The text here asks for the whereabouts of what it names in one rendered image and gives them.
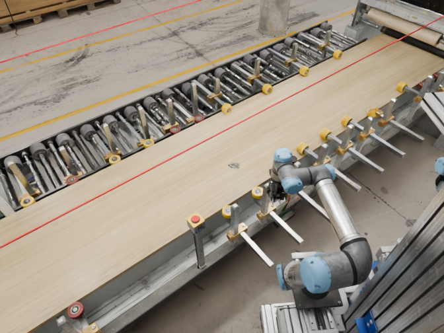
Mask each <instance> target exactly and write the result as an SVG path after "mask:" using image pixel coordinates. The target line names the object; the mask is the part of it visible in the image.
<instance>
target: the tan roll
mask: <svg viewBox="0 0 444 333"><path fill-rule="evenodd" d="M362 12H363V13H366V14H367V19H369V20H372V21H374V22H376V23H379V24H381V25H383V26H386V27H389V28H391V29H393V30H396V31H398V32H401V33H403V34H406V35H408V34H410V33H412V32H413V31H415V30H417V29H419V28H421V27H423V26H421V25H418V24H416V23H413V22H410V21H408V20H405V19H403V18H400V17H397V16H394V15H392V14H389V13H386V12H384V11H381V10H379V9H376V8H374V7H373V8H371V9H370V10H369V11H368V10H366V9H362ZM442 35H443V34H442V33H440V32H436V31H434V30H432V29H429V28H426V27H424V28H422V29H420V30H418V31H416V32H415V33H413V34H411V35H409V36H411V37H413V38H415V39H418V40H421V41H422V42H425V43H428V44H431V45H432V46H437V45H438V44H439V43H441V44H444V40H443V39H441V36H442Z"/></svg>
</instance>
